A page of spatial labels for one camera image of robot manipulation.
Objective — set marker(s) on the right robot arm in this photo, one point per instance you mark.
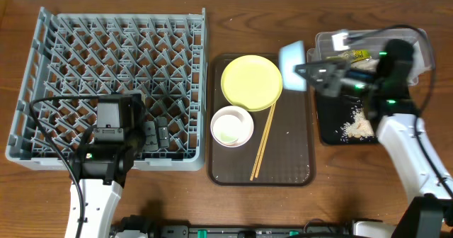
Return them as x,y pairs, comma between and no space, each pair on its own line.
397,125

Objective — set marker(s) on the white wrapper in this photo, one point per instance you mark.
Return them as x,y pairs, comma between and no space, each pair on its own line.
369,65

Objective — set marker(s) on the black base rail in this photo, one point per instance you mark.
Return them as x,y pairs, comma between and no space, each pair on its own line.
141,226

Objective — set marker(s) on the translucent white cup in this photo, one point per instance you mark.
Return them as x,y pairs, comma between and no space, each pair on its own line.
227,129

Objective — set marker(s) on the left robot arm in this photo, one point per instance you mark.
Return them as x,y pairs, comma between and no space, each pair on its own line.
105,154

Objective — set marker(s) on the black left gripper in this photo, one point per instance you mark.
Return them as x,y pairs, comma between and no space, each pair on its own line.
156,135

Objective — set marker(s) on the wooden chopstick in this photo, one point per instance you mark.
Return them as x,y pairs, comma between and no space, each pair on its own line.
260,153
264,149

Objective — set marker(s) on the black waste tray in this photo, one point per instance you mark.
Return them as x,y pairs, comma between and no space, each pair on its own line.
332,113

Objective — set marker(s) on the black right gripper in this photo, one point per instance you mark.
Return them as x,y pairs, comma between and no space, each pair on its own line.
333,76

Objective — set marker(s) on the grey plastic dishwasher rack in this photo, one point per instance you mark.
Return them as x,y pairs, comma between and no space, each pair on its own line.
77,56

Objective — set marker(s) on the light blue bowl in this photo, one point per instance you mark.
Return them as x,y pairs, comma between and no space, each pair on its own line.
289,57

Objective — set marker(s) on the clear plastic bin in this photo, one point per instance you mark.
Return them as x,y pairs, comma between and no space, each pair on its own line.
375,47

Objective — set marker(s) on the orange green snack wrapper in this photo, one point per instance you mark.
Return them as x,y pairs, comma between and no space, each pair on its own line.
353,56

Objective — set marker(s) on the pink bowl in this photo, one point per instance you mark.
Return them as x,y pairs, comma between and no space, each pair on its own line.
247,127

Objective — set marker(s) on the wooden chopstick right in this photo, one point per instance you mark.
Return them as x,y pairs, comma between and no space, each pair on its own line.
264,149

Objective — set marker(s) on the yellow round plate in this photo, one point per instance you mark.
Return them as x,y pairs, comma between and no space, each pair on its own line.
252,82

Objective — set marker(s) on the rice and peanut scraps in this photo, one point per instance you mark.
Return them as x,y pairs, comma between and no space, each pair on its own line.
359,127

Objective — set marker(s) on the wooden chopstick left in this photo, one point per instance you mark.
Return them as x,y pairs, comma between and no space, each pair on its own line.
260,153

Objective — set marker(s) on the brown serving tray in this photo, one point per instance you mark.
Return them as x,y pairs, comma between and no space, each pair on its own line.
280,151

